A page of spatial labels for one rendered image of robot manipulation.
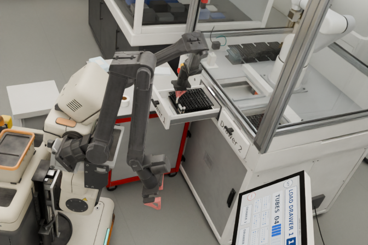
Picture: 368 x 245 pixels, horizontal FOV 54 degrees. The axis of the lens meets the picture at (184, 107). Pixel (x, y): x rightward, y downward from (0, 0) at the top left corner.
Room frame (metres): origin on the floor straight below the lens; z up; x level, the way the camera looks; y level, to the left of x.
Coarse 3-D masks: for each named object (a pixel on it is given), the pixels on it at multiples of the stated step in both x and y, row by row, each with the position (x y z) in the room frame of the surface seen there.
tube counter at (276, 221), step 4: (276, 216) 0.85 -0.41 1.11; (280, 216) 0.84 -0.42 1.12; (272, 220) 0.84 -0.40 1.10; (276, 220) 0.83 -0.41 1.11; (280, 220) 0.82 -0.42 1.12; (272, 224) 0.82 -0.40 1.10; (276, 224) 0.81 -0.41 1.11; (280, 224) 0.81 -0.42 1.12; (272, 228) 0.80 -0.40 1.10; (276, 228) 0.80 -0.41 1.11; (280, 228) 0.79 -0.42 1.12; (272, 232) 0.78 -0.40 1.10; (276, 232) 0.78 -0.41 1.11; (280, 232) 0.77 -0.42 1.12; (272, 236) 0.77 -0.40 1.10; (276, 236) 0.76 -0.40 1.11; (280, 236) 0.76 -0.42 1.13; (272, 240) 0.75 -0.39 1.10; (276, 240) 0.75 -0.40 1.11; (280, 240) 0.74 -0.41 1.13; (272, 244) 0.73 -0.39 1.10; (276, 244) 0.73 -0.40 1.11; (280, 244) 0.72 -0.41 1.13
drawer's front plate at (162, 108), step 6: (156, 90) 1.72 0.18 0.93; (156, 96) 1.68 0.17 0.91; (162, 102) 1.62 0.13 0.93; (156, 108) 1.66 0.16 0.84; (162, 108) 1.59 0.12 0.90; (162, 114) 1.58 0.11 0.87; (168, 114) 1.52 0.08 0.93; (162, 120) 1.57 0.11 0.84; (168, 120) 1.52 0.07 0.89; (168, 126) 1.52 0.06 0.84
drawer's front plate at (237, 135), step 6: (222, 114) 1.64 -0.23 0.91; (222, 120) 1.63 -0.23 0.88; (228, 120) 1.58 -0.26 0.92; (228, 126) 1.57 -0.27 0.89; (234, 126) 1.54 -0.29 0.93; (234, 132) 1.52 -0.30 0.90; (240, 132) 1.50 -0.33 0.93; (228, 138) 1.54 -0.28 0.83; (234, 138) 1.50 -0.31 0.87; (240, 138) 1.47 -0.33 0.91; (234, 144) 1.49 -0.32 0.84; (240, 144) 1.45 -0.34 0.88; (246, 144) 1.42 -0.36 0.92; (240, 150) 1.44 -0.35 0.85; (246, 150) 1.42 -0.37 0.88; (240, 156) 1.43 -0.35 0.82
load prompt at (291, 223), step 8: (288, 192) 0.94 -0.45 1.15; (296, 192) 0.92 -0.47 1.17; (288, 200) 0.90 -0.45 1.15; (296, 200) 0.89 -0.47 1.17; (288, 208) 0.87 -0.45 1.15; (296, 208) 0.85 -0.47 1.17; (288, 216) 0.83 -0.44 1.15; (296, 216) 0.82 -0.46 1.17; (288, 224) 0.80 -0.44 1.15; (296, 224) 0.78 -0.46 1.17; (288, 232) 0.76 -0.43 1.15; (296, 232) 0.75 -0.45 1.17; (288, 240) 0.73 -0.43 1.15; (296, 240) 0.72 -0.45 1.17
